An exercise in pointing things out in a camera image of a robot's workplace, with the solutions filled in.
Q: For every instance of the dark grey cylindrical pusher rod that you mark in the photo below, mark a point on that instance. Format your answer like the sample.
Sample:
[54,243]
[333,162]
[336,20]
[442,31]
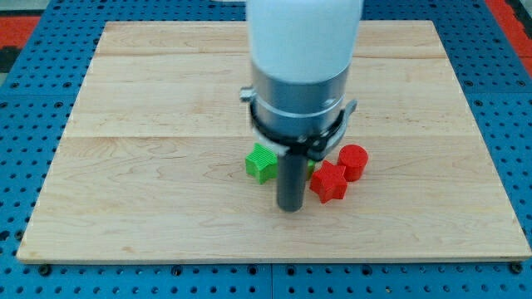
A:
[291,180]

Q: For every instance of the light wooden board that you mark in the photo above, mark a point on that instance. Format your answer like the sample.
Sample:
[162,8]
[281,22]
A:
[150,167]

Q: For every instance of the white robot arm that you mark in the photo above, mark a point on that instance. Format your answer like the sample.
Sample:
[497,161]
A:
[300,52]

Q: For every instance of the green star block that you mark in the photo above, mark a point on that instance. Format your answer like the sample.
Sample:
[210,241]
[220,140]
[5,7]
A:
[261,163]

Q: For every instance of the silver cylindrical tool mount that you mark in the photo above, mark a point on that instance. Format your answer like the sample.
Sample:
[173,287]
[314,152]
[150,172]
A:
[308,119]

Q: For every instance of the red star block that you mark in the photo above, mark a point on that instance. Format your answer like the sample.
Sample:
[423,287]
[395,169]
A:
[328,182]

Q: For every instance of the green block behind rod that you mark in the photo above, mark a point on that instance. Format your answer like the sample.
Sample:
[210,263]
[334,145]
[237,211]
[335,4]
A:
[310,169]

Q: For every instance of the red cylinder block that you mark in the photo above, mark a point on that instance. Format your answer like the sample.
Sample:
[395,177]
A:
[354,158]

